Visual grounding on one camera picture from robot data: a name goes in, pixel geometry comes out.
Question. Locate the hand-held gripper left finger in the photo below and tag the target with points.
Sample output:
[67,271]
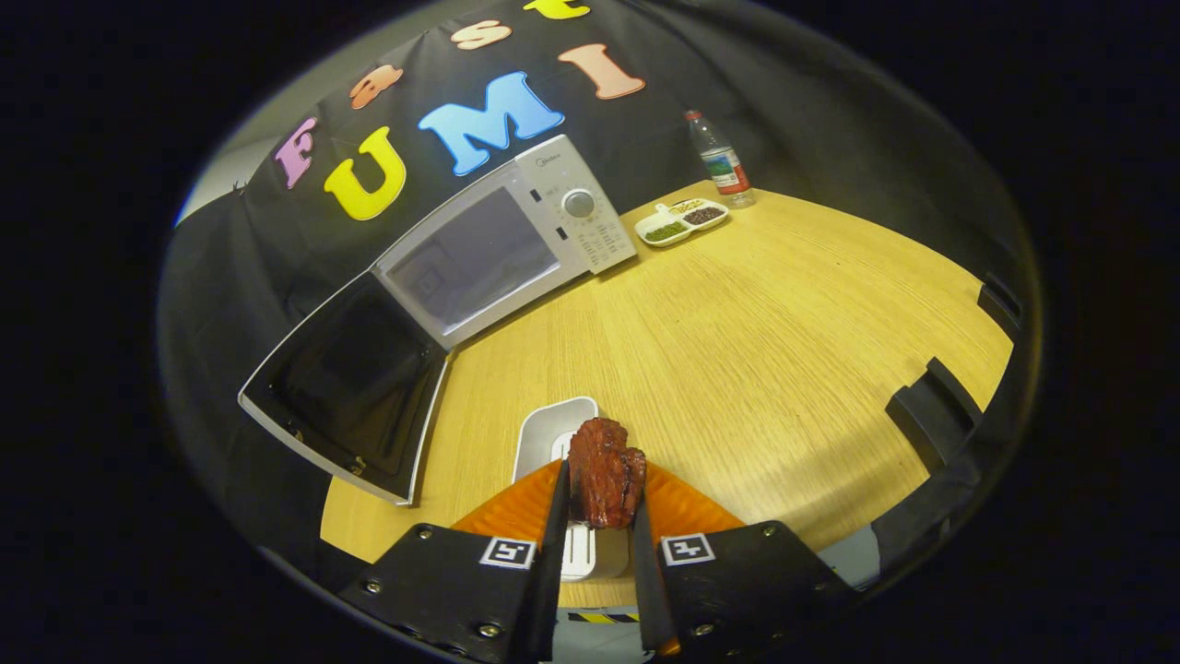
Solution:
[551,572]

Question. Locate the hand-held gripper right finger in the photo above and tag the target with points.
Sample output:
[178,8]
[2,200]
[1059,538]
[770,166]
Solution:
[645,590]

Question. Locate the red meat piece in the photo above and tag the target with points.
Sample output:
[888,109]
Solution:
[604,475]

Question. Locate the white toaster oven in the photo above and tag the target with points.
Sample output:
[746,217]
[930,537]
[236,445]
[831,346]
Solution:
[553,231]

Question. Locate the white food tray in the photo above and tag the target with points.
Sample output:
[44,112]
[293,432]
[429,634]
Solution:
[548,433]

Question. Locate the yellow black striped tape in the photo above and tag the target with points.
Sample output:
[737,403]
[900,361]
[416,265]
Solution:
[599,616]

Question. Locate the black chair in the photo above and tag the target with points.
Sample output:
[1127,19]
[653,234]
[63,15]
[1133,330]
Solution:
[1000,304]
[931,410]

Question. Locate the white divided dish of beans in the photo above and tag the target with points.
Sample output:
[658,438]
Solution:
[666,232]

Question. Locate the clear plastic water bottle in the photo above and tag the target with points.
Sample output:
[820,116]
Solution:
[724,171]

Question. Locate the black backdrop cloth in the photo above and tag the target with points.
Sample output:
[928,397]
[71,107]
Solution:
[830,111]

